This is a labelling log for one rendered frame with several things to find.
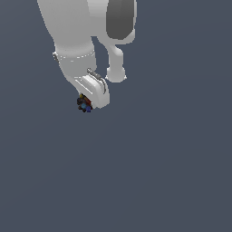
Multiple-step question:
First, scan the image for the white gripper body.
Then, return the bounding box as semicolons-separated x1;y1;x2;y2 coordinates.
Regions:
72;67;111;110

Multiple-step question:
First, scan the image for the small dark multicoloured object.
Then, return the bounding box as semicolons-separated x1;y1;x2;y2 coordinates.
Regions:
76;93;93;113

